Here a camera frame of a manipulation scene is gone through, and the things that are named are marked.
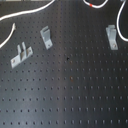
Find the middle grey metal cable clip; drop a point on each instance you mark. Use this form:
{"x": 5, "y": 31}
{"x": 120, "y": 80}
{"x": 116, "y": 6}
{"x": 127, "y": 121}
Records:
{"x": 45, "y": 34}

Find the grey metal cable clip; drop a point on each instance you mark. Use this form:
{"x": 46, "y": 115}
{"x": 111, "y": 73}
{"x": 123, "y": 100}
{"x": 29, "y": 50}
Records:
{"x": 45, "y": 34}
{"x": 23, "y": 54}
{"x": 111, "y": 34}

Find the left grey metal cable clip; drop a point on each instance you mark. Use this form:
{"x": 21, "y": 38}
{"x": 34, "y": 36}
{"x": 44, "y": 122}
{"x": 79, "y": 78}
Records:
{"x": 23, "y": 54}

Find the right grey metal cable clip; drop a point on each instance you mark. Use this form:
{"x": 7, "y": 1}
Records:
{"x": 111, "y": 34}

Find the white cable free end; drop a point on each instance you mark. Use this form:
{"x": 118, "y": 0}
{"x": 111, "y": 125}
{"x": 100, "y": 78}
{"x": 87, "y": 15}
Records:
{"x": 9, "y": 36}

